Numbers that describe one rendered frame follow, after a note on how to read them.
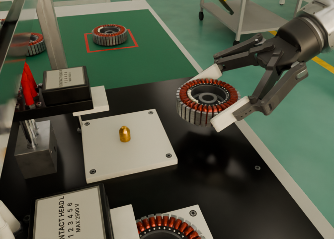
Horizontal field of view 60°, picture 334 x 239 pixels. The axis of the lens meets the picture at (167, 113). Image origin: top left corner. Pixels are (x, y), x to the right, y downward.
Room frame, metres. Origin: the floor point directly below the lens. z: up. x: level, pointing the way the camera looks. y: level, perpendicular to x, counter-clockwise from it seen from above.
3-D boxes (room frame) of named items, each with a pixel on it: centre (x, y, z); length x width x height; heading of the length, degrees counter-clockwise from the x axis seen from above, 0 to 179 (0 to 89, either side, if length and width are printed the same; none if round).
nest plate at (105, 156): (0.39, 0.08, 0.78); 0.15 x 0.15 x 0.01; 16
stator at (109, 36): (0.92, 0.19, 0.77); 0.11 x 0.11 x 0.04
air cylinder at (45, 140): (0.35, 0.21, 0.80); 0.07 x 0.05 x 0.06; 16
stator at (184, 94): (0.43, -0.07, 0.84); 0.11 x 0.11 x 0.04
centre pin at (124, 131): (0.39, 0.08, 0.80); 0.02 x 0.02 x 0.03
